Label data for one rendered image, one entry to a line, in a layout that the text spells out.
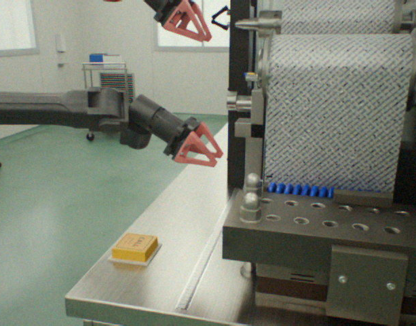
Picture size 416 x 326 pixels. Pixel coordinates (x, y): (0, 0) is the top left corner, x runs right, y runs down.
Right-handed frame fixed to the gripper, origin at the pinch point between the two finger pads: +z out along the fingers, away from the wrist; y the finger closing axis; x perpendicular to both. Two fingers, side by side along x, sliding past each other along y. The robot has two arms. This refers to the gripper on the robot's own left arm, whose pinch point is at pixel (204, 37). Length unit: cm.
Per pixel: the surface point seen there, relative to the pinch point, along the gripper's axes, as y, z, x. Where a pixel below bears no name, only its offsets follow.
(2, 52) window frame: -364, -245, -229
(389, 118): 7.7, 35.7, 12.0
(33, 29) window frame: -429, -262, -208
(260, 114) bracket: 0.1, 18.9, -4.0
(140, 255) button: 19.9, 19.4, -35.2
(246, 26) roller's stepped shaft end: -22.6, 2.6, 5.4
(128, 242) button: 16.9, 16.2, -36.9
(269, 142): 7.3, 23.6, -5.5
